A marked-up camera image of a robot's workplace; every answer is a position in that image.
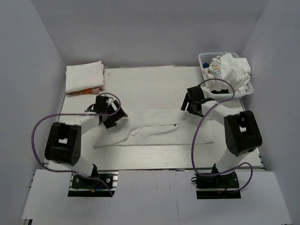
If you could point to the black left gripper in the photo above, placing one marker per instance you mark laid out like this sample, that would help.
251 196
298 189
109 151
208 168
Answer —
110 123

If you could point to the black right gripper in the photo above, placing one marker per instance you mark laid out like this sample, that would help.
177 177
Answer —
187 100

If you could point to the white printed t-shirt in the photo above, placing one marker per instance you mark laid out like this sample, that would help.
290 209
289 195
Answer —
225 72

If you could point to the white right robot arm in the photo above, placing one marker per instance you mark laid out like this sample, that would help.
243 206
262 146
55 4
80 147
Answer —
242 134

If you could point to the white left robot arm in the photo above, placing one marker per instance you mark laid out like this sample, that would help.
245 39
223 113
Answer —
65 138

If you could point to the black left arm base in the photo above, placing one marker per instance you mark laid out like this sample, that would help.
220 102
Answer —
80 187

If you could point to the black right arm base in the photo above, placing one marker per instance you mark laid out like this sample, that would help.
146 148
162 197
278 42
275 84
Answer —
217 187

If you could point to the folded patterned pink t-shirt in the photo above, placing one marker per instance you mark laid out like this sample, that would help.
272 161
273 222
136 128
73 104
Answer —
95 90

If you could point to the white plastic laundry basket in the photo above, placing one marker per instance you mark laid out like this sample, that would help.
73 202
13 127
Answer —
223 95

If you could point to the folded white t-shirt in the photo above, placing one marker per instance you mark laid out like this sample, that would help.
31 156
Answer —
85 76

